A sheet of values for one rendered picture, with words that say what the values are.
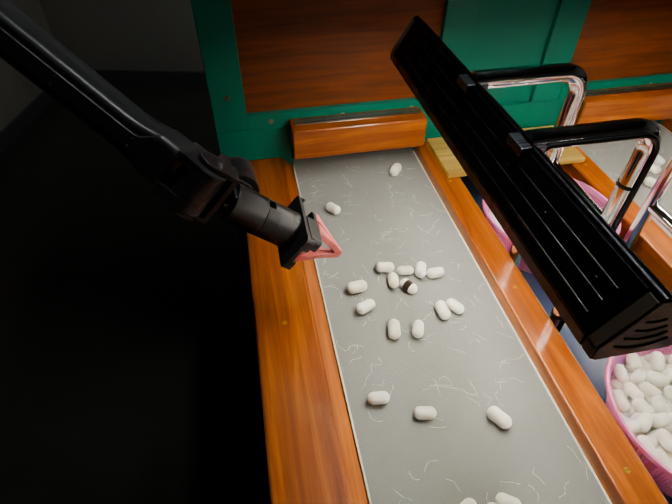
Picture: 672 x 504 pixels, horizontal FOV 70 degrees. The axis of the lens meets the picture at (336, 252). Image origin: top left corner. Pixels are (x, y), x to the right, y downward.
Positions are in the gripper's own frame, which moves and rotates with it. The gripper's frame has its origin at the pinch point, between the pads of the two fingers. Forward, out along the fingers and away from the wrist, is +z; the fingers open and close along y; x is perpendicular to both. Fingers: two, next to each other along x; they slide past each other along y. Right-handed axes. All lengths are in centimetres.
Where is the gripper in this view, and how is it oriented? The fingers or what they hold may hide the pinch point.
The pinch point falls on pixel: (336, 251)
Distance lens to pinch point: 75.9
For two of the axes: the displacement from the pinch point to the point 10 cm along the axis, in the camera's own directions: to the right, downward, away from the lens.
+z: 7.5, 3.5, 5.7
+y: -1.9, -7.0, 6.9
